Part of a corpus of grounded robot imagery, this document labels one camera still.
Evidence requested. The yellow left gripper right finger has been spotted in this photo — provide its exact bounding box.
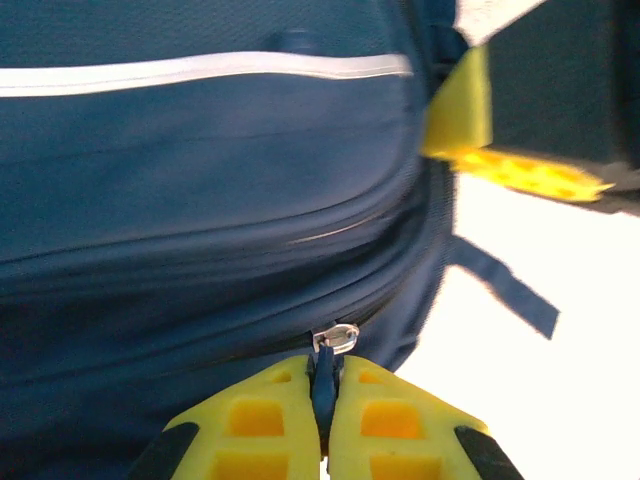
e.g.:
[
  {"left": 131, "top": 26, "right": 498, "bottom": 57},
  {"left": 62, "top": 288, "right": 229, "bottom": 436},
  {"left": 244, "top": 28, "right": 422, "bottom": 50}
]
[{"left": 327, "top": 354, "right": 526, "bottom": 480}]

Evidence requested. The navy blue backpack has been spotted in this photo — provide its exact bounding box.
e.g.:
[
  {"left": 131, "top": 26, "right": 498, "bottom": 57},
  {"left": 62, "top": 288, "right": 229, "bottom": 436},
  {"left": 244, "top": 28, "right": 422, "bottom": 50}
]
[{"left": 0, "top": 0, "right": 561, "bottom": 480}]

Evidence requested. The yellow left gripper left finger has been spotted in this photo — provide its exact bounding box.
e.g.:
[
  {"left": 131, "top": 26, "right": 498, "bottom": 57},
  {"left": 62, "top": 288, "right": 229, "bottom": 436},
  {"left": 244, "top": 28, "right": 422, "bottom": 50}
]
[{"left": 124, "top": 354, "right": 325, "bottom": 480}]

